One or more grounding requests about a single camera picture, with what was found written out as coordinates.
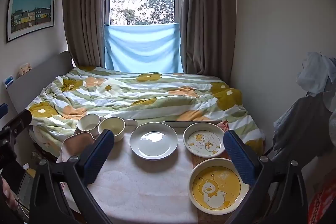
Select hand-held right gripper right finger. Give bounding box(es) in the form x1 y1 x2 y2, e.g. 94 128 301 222
223 130 309 224

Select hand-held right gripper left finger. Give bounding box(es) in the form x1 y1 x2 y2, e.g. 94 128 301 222
29 130 116 224

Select cream ceramic bowl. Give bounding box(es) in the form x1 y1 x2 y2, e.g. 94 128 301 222
98 117 126 142

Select person's left hand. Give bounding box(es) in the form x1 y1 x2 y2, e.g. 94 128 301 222
0 178 19 214

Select pink toast-shaped plate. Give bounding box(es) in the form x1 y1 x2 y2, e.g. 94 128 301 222
61 132 97 159

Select white ceramic cup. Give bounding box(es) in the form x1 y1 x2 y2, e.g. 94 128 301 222
77 114 101 133

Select yellow duck print plate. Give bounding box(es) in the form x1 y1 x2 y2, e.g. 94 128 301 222
188 157 250 214

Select white duck print plate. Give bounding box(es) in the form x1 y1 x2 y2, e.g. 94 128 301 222
183 123 227 158

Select grey bed headboard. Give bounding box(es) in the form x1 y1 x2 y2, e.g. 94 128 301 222
7 49 74 114

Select small printed box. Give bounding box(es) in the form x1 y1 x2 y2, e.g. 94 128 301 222
19 63 32 76

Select plain white plate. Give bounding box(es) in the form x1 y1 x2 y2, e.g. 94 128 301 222
130 122 178 161

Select floral table cloth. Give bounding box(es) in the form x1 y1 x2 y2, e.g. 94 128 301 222
56 126 271 224

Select floral striped blanket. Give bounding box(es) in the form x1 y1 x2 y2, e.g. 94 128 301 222
26 66 265 159

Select grey hanging garment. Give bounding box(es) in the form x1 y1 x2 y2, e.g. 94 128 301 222
272 93 336 163

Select red patterned cloth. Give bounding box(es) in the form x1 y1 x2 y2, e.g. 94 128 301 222
307 179 336 224

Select light blue cloth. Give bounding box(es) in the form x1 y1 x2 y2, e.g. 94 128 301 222
104 23 184 74

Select pale blue hanging garment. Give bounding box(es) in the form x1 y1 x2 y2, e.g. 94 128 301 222
297 52 336 110

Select brown curtain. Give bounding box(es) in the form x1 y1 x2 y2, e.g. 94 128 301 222
62 0 110 69
180 0 237 88

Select framed wall poster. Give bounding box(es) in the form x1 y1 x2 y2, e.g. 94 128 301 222
6 0 55 44

